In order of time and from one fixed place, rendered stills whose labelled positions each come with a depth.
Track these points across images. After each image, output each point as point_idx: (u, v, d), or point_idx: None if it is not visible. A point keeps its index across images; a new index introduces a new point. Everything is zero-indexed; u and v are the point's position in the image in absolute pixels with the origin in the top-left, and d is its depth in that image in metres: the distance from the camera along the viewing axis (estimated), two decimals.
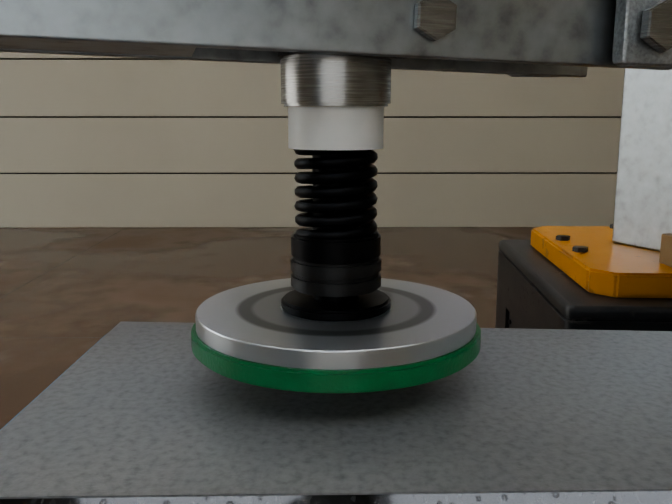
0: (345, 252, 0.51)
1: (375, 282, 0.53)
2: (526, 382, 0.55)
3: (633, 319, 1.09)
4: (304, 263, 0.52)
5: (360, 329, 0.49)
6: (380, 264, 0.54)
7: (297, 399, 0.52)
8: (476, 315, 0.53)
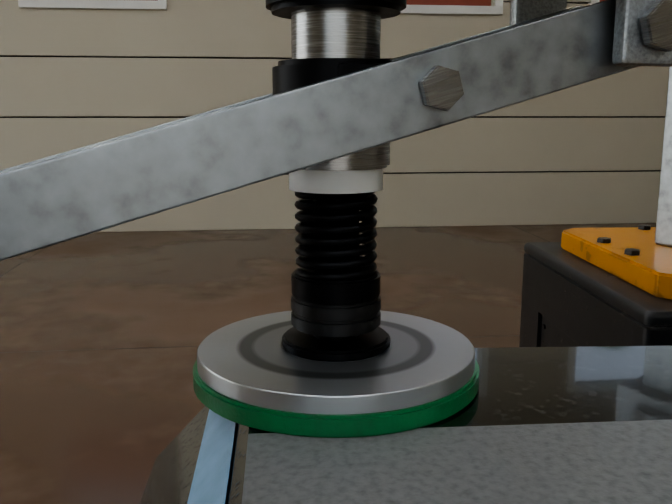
0: (345, 293, 0.52)
1: (375, 321, 0.54)
2: None
3: None
4: (304, 303, 0.53)
5: (256, 341, 0.57)
6: (380, 303, 0.55)
7: (551, 442, 0.45)
8: (245, 386, 0.47)
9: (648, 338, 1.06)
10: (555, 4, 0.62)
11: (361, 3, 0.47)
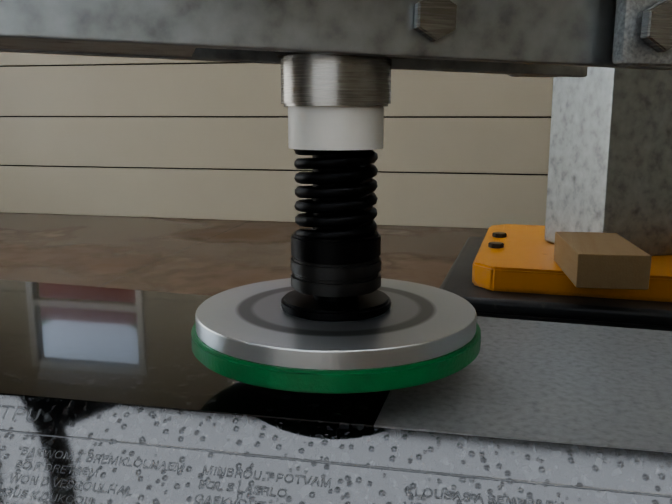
0: (345, 252, 0.51)
1: (375, 282, 0.53)
2: (164, 333, 0.68)
3: (495, 311, 1.13)
4: (304, 263, 0.52)
5: (256, 303, 0.56)
6: (380, 264, 0.54)
7: None
8: (241, 342, 0.47)
9: None
10: None
11: None
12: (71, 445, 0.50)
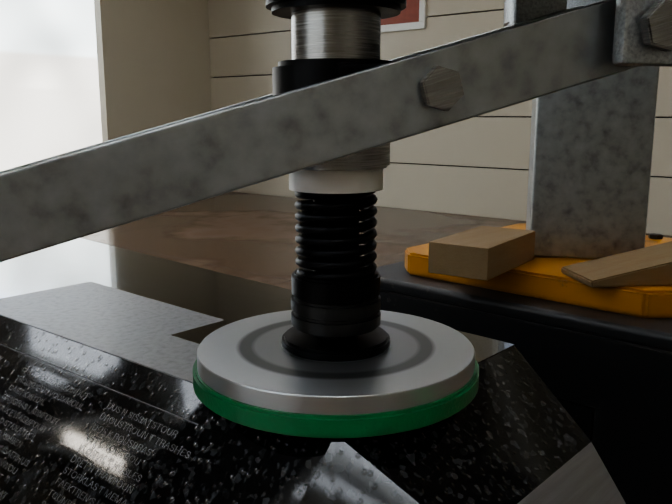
0: (345, 293, 0.52)
1: (375, 321, 0.54)
2: None
3: (393, 290, 1.26)
4: (304, 303, 0.53)
5: (358, 371, 0.50)
6: (380, 303, 0.55)
7: None
8: (474, 355, 0.54)
9: None
10: (555, 4, 0.62)
11: (361, 3, 0.47)
12: None
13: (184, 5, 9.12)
